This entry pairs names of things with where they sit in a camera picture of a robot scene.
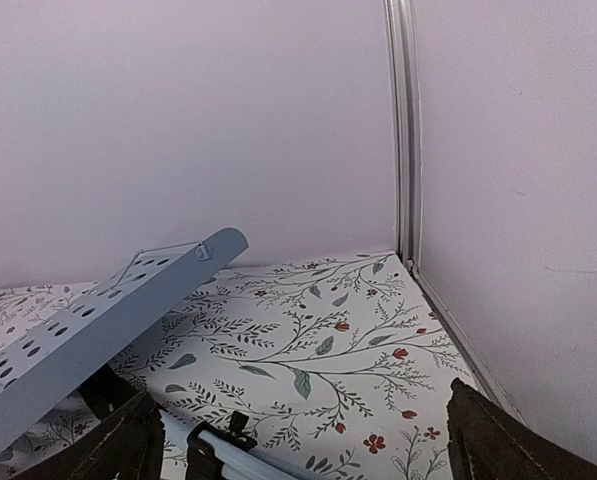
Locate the aluminium corner post right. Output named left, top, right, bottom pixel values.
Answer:
left=384, top=0, right=524, bottom=422

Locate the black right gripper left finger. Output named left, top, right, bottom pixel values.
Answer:
left=16, top=392, right=165, bottom=479

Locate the white perforated music stand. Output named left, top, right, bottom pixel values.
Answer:
left=0, top=227, right=324, bottom=480

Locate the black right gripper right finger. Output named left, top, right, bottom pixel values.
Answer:
left=447, top=378, right=597, bottom=480

